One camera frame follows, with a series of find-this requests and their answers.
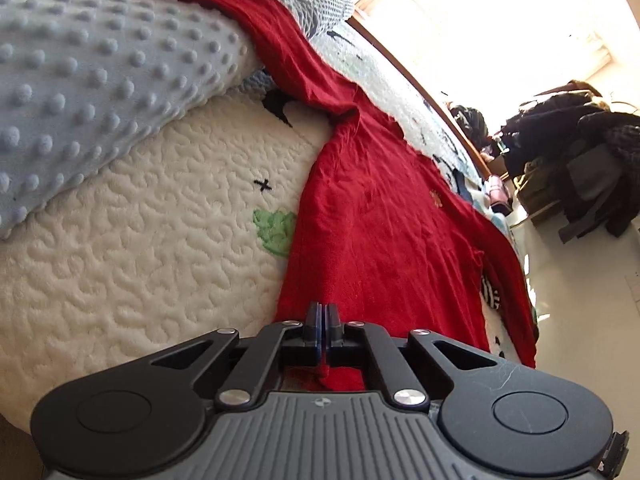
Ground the rack of dark hanging clothes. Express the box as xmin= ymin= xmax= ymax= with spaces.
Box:
xmin=500 ymin=80 xmax=640 ymax=243

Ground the red garment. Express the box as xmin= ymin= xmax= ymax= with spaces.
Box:
xmin=74 ymin=0 xmax=538 ymax=393

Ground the dark clothes pile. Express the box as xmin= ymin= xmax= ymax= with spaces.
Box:
xmin=447 ymin=104 xmax=488 ymax=146

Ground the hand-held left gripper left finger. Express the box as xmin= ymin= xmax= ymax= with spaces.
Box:
xmin=150 ymin=302 xmax=323 ymax=409

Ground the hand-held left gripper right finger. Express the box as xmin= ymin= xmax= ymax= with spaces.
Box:
xmin=324 ymin=302 xmax=501 ymax=409

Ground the light blue dotted blanket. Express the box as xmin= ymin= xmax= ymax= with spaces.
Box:
xmin=0 ymin=0 xmax=353 ymax=241

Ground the black white striped garment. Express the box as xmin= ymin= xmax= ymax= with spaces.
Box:
xmin=481 ymin=272 xmax=502 ymax=311

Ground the window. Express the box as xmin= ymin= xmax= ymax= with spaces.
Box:
xmin=352 ymin=0 xmax=616 ymax=106

